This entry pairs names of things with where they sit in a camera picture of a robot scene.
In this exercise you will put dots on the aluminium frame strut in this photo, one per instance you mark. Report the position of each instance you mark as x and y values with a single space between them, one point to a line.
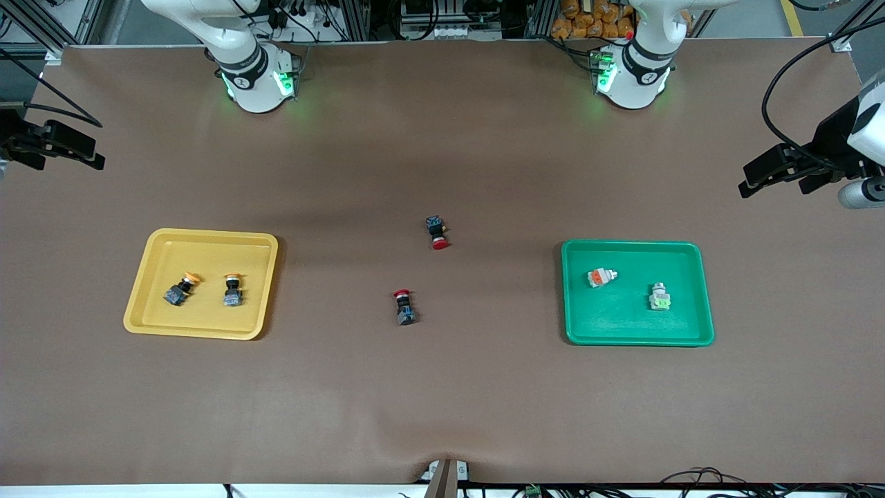
52 57
841 43

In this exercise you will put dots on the white button with green block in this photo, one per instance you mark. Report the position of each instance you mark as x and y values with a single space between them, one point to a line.
660 299

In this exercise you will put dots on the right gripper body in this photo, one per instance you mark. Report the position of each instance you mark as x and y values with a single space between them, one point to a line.
10 128

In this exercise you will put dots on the metal table clamp bracket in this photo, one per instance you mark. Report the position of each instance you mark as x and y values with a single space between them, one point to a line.
442 481

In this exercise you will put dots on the brown table cover sheet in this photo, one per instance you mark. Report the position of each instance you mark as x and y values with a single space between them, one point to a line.
442 387

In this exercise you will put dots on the yellow push button blue base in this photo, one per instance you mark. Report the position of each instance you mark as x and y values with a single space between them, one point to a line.
176 295
233 297

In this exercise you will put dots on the green plastic tray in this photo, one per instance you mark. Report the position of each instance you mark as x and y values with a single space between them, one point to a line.
622 321

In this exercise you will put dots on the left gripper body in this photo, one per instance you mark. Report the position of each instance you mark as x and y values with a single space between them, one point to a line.
832 140

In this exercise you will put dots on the white button with orange block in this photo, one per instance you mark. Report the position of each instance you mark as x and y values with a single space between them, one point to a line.
599 278

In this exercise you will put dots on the red mushroom push button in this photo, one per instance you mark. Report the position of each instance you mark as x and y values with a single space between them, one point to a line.
404 311
437 232

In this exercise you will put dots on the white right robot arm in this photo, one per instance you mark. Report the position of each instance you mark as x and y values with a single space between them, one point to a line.
252 90

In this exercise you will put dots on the yellow plastic tray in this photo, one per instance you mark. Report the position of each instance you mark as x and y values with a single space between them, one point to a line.
207 325

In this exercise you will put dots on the white power strip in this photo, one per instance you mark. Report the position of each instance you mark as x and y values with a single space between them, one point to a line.
449 32

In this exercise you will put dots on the orange packets pile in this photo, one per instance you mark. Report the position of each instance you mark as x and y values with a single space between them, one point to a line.
588 21

